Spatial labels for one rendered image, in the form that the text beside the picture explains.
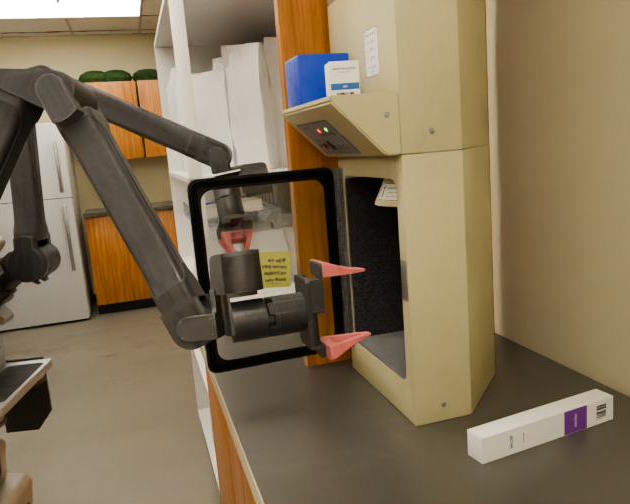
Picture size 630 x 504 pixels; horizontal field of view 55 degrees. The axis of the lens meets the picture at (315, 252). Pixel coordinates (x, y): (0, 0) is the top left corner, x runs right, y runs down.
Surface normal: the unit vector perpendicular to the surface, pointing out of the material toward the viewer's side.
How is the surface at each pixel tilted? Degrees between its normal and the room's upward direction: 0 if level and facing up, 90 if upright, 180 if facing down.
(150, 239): 78
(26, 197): 88
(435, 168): 90
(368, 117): 90
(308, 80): 90
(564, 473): 0
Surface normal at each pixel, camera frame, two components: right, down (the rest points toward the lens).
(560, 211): -0.95, 0.12
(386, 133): 0.29, 0.15
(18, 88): -0.08, -0.01
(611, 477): -0.07, -0.98
